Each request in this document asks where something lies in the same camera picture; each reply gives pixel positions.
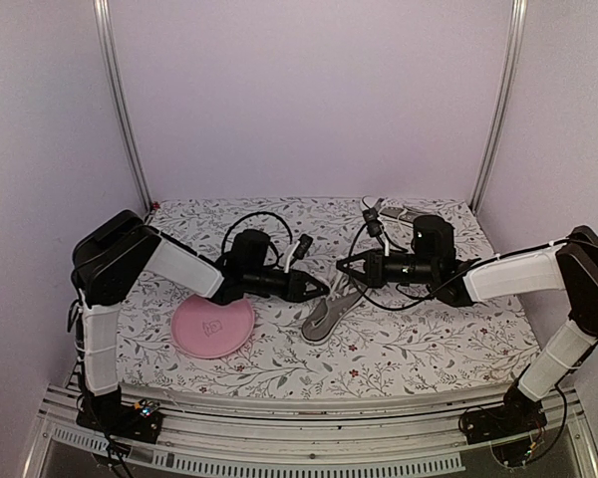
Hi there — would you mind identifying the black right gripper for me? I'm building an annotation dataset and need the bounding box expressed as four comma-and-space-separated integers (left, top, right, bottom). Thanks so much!
336, 248, 437, 290

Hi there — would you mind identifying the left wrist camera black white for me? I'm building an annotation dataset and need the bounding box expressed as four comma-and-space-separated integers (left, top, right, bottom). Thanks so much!
283, 234, 314, 273

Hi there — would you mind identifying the aluminium front rail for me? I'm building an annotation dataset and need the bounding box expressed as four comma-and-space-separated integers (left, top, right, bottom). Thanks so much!
20, 384, 598, 477

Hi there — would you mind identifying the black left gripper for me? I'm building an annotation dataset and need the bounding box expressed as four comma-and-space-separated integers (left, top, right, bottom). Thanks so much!
244, 267, 330, 303

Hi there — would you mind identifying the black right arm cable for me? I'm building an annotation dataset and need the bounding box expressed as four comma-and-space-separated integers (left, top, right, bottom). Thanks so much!
345, 219, 449, 312

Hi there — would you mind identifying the aluminium frame post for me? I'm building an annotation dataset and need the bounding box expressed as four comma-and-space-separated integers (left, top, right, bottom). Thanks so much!
93, 0, 153, 212
469, 0, 528, 216

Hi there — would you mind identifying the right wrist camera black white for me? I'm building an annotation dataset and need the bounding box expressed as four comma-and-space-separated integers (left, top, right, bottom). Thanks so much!
362, 207, 390, 256

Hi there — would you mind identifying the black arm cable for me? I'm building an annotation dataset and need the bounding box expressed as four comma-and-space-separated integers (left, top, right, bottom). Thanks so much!
345, 219, 449, 312
219, 211, 296, 262

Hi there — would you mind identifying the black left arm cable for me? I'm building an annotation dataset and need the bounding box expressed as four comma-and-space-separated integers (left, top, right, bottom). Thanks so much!
219, 211, 296, 262

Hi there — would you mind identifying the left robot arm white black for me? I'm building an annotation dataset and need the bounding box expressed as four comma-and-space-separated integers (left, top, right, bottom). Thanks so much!
67, 210, 330, 444

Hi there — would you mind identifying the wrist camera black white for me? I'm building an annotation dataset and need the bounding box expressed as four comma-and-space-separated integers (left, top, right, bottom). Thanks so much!
283, 234, 314, 273
362, 207, 390, 256

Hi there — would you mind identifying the left aluminium frame post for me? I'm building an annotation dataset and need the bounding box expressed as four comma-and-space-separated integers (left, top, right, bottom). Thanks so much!
93, 0, 153, 212

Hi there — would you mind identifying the grey sneaker with red sole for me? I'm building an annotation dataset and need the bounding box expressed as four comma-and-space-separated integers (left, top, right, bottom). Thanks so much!
301, 272, 366, 346

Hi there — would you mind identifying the floral patterned table mat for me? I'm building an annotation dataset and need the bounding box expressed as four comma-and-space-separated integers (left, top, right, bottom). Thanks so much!
83, 197, 544, 403

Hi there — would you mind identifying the pink plastic plate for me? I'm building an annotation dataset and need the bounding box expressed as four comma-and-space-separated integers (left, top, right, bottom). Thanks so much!
171, 296, 255, 359

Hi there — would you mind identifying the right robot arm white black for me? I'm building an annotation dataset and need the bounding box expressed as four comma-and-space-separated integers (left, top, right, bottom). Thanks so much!
336, 215, 598, 444

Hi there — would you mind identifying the right aluminium frame post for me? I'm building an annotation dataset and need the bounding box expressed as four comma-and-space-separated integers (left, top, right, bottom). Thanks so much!
469, 0, 528, 216

